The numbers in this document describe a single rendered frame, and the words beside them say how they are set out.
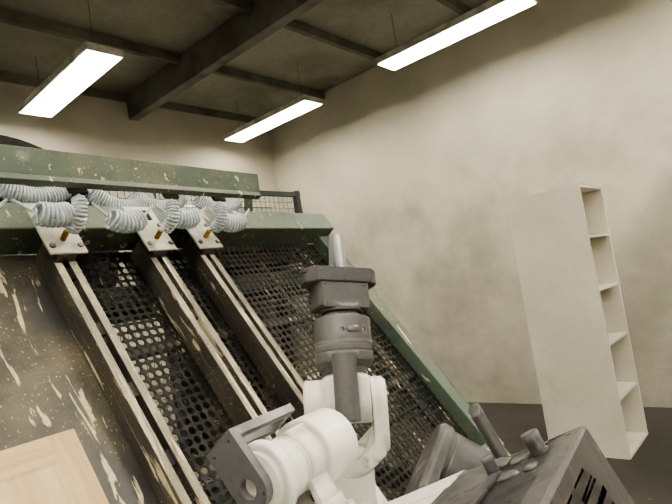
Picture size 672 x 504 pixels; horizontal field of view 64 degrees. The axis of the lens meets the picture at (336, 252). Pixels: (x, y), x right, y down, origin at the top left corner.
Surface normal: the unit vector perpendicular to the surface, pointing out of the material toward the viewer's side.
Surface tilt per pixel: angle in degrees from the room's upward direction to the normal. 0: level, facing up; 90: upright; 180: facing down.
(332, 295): 78
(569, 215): 90
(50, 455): 55
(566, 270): 90
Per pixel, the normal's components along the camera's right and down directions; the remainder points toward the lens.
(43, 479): 0.56, -0.70
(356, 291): 0.37, -0.33
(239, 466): -0.51, 0.00
